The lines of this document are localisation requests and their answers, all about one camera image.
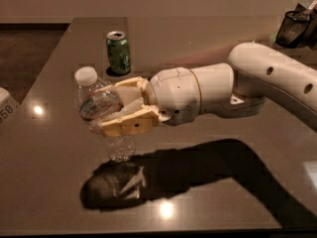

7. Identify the green soda can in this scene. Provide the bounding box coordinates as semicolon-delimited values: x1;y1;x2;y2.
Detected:
106;31;131;75

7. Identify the white labelled box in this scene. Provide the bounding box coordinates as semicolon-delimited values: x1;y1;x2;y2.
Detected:
0;87;19;126

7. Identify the clear plastic water bottle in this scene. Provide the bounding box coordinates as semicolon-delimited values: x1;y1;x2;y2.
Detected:
74;66;136;163

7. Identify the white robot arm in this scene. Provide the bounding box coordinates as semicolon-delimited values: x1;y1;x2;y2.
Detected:
98;43;317;137

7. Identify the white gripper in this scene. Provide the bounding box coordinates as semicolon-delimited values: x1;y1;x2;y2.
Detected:
99;67;200;137

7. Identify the black mesh cup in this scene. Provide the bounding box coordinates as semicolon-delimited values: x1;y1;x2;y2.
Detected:
275;1;317;50

